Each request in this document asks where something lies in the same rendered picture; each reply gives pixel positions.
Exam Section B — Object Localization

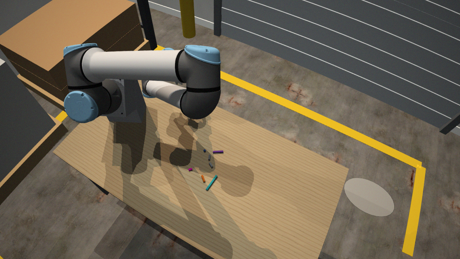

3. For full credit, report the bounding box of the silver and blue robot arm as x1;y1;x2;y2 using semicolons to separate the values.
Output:
63;43;221;123

